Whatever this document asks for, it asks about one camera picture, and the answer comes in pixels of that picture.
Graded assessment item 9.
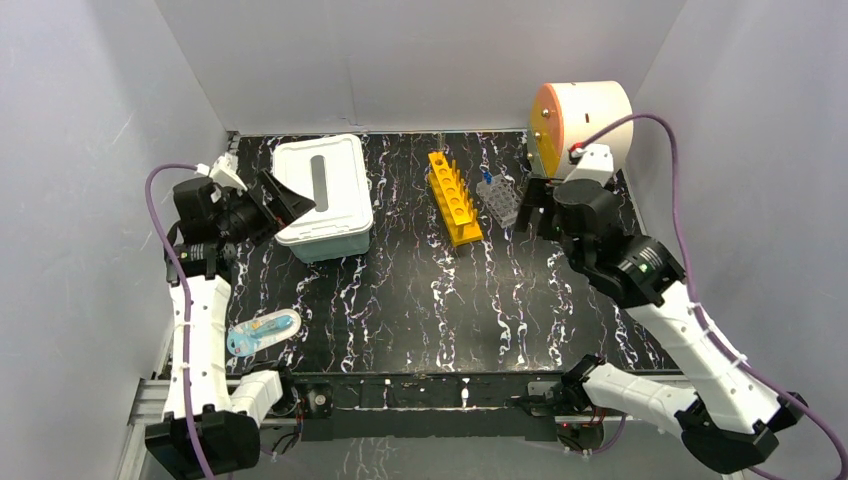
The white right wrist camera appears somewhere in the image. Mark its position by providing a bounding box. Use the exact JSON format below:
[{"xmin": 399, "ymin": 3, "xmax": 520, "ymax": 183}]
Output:
[{"xmin": 565, "ymin": 143, "xmax": 617, "ymax": 186}]

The packaged blue pipette bulb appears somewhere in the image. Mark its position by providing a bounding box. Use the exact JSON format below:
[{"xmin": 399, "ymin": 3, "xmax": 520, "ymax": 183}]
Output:
[{"xmin": 225, "ymin": 309, "xmax": 302, "ymax": 358}]

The clear acrylic tube rack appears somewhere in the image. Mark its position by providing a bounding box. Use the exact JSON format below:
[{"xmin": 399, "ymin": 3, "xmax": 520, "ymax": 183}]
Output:
[{"xmin": 476, "ymin": 174, "xmax": 519, "ymax": 229}]

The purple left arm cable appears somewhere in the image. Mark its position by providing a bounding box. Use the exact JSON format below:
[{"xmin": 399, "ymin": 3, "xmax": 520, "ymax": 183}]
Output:
[{"xmin": 144, "ymin": 162, "xmax": 280, "ymax": 480}]

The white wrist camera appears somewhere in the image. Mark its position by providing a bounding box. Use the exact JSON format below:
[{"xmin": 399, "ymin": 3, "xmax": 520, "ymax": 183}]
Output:
[
  {"xmin": 195, "ymin": 152, "xmax": 247, "ymax": 192},
  {"xmin": 565, "ymin": 143, "xmax": 617, "ymax": 186}
]

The cream cylindrical drum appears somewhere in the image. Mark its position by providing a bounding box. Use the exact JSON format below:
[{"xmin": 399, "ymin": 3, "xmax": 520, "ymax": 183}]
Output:
[{"xmin": 527, "ymin": 81, "xmax": 633, "ymax": 180}]

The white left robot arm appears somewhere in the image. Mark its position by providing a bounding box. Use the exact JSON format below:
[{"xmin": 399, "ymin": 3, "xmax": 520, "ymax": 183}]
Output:
[{"xmin": 145, "ymin": 164, "xmax": 316, "ymax": 479}]

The teal plastic bin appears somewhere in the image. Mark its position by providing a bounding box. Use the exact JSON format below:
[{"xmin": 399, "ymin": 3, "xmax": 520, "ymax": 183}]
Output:
[{"xmin": 290, "ymin": 232, "xmax": 370, "ymax": 264}]

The aluminium frame rail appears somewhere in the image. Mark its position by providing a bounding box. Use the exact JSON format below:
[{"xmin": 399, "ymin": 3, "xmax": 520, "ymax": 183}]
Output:
[{"xmin": 129, "ymin": 374, "xmax": 727, "ymax": 425}]

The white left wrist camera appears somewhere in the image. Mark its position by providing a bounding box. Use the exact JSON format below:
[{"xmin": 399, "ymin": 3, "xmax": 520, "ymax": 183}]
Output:
[{"xmin": 195, "ymin": 152, "xmax": 247, "ymax": 192}]

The yellow test tube rack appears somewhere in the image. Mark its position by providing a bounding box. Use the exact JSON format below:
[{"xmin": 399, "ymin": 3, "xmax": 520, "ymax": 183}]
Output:
[{"xmin": 428, "ymin": 151, "xmax": 483, "ymax": 247}]

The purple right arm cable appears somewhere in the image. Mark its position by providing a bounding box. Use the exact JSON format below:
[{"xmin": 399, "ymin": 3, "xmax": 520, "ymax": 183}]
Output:
[{"xmin": 566, "ymin": 112, "xmax": 848, "ymax": 480}]

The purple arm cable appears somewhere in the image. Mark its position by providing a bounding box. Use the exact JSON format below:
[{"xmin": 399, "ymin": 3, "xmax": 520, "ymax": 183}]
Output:
[
  {"xmin": 566, "ymin": 112, "xmax": 848, "ymax": 480},
  {"xmin": 144, "ymin": 162, "xmax": 280, "ymax": 480}
]

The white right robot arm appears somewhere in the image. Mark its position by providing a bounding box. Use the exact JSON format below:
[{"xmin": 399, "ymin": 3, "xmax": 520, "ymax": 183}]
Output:
[{"xmin": 515, "ymin": 177, "xmax": 804, "ymax": 474}]

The white plastic bin lid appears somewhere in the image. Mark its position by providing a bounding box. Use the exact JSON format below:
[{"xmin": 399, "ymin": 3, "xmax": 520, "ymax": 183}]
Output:
[{"xmin": 272, "ymin": 134, "xmax": 373, "ymax": 247}]

